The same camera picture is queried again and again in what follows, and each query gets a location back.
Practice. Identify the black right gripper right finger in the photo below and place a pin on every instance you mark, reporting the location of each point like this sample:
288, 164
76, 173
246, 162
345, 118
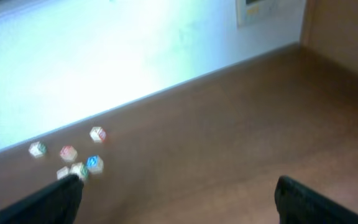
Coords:
298, 204

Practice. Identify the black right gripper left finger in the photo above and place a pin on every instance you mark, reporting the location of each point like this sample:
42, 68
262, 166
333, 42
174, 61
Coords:
57, 203

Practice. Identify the wooden block red side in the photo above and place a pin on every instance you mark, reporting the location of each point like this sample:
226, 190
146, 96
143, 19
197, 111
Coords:
63, 172

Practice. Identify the plain wooden block middle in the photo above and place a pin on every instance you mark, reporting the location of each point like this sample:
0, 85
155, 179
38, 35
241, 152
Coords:
80, 170

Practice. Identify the plain wooden block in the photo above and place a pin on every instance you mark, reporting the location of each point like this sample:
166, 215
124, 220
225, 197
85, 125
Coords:
80, 170
37, 149
98, 134

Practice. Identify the red U letter block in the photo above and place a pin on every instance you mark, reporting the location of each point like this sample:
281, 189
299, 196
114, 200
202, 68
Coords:
68, 153

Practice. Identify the blue D letter block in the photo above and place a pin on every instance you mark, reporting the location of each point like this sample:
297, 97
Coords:
95, 164

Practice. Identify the plain wooden block far left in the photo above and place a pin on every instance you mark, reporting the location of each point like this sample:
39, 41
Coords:
37, 149

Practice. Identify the plain wooden block far right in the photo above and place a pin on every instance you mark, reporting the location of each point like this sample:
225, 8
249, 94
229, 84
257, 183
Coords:
98, 134

